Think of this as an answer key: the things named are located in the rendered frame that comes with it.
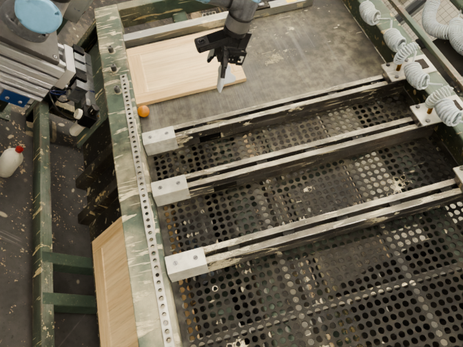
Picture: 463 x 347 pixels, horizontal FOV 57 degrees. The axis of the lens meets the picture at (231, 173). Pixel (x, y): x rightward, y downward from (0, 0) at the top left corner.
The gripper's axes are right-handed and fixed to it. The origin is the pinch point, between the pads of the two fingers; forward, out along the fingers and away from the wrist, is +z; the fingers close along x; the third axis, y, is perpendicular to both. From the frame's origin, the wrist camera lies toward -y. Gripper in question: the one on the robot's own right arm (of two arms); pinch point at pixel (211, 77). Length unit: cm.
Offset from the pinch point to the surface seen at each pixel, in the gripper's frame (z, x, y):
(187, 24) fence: 27, 69, 14
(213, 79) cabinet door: 26.6, 29.8, 16.9
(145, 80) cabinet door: 38, 40, -10
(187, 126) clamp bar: 27.5, 2.9, -1.0
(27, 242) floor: 117, 8, -61
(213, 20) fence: 22, 67, 26
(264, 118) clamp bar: 17.9, -1.7, 27.5
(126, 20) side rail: 44, 92, -9
